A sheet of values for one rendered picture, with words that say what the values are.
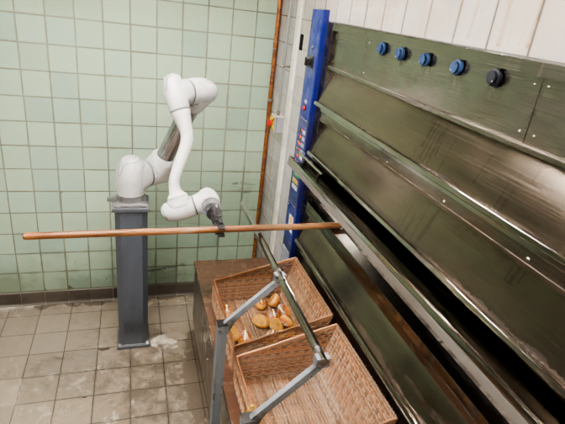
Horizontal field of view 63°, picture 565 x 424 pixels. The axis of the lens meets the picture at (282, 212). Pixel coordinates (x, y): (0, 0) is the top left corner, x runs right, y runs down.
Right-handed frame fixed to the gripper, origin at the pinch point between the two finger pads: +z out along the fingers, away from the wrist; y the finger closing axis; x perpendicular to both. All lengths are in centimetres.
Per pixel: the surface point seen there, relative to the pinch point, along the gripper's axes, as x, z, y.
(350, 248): -56, 20, 1
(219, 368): 4, 38, 46
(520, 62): -53, 89, -90
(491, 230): -53, 97, -47
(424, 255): -51, 76, -28
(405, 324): -53, 74, 2
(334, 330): -49, 32, 37
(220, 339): 5.0, 37.5, 31.0
